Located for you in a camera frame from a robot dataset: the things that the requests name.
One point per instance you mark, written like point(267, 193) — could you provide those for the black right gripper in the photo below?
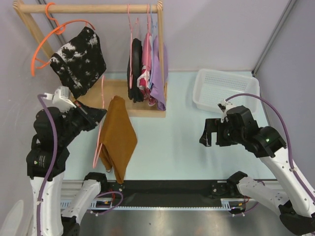
point(214, 125)

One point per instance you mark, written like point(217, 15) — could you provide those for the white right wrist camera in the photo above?
point(224, 107)

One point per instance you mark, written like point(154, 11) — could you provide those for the mustard brown trousers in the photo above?
point(118, 139)

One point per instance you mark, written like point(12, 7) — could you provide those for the lilac garment on rack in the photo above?
point(157, 92)

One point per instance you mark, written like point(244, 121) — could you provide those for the white slotted cable duct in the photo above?
point(102, 205)

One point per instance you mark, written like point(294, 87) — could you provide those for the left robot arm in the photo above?
point(46, 163)

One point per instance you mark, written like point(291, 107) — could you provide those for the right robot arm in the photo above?
point(295, 205)

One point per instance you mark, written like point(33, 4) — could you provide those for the black garment on rack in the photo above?
point(134, 72)

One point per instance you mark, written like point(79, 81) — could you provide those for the wooden clothes rack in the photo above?
point(43, 53)

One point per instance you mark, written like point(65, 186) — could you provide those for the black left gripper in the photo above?
point(92, 115)

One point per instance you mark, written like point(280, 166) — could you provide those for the pink trouser hanger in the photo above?
point(97, 149)

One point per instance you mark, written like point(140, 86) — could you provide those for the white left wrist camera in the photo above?
point(61, 99)

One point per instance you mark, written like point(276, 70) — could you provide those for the pink patterned garment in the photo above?
point(143, 82)

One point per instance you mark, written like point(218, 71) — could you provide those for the white plastic basket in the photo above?
point(213, 86)

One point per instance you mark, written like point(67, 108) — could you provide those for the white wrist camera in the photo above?
point(224, 107)
point(61, 99)

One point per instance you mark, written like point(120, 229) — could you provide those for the black white tie-dye garment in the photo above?
point(79, 63)

